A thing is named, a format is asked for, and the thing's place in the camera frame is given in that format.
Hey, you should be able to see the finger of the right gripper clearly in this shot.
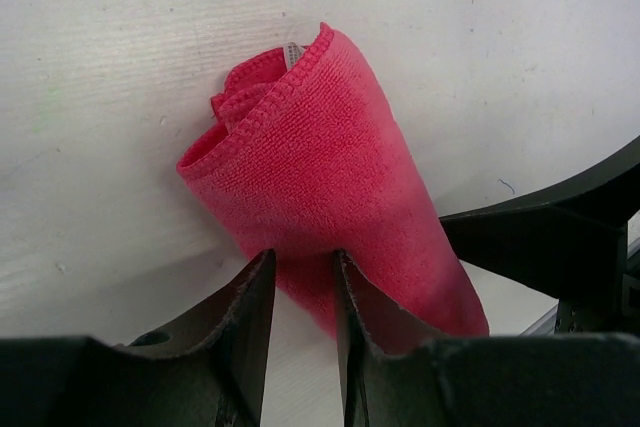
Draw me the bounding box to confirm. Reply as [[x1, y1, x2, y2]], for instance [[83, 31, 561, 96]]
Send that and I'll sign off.
[[441, 140, 639, 292]]

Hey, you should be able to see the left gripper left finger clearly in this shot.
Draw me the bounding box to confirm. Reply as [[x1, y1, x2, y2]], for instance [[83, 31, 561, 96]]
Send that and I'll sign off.
[[1, 250, 276, 426]]

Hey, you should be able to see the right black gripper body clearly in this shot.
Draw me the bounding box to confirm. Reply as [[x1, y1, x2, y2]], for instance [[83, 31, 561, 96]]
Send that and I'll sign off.
[[552, 246, 639, 335]]

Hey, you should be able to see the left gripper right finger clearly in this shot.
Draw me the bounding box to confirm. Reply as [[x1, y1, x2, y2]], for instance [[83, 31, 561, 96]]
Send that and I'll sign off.
[[333, 251, 639, 426]]

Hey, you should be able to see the pink towel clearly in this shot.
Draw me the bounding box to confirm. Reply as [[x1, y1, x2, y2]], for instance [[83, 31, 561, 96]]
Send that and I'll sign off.
[[176, 25, 489, 336]]

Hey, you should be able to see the front aluminium rail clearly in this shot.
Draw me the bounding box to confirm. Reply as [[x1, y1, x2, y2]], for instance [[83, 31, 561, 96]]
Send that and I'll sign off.
[[519, 236, 640, 338]]

